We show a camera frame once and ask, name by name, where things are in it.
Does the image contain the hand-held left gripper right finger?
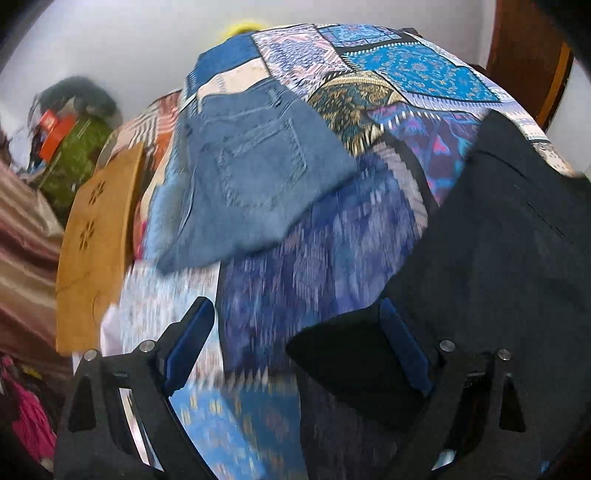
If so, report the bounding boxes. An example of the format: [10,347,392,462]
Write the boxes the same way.
[379,298,555,480]

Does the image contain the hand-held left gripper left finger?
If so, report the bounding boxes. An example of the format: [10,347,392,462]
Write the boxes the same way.
[54,296,218,480]

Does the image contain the black pants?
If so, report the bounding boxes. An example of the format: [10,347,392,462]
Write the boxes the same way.
[286,110,591,437]

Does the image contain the patchwork printed blanket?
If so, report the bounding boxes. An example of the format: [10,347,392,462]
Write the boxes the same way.
[99,22,578,480]

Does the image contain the wooden lap desk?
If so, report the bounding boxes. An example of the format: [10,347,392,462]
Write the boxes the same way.
[55,142,147,356]

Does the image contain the pink cloth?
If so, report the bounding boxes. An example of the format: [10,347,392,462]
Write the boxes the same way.
[0,357,63,464]

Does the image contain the striped pink curtain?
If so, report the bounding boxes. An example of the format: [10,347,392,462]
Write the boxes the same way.
[0,159,72,367]

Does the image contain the folded blue jeans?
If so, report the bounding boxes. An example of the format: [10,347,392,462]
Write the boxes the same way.
[154,76,362,274]

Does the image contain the green patterned storage box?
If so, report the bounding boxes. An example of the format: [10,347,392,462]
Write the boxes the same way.
[36,117,114,215]

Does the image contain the orange box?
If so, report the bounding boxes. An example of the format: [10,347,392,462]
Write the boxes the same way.
[39,112,78,162]

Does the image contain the grey plush toy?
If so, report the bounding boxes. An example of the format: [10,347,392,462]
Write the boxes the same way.
[31,75,122,121]

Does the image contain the yellow foam tube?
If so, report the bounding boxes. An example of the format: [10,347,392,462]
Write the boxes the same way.
[221,17,260,37]

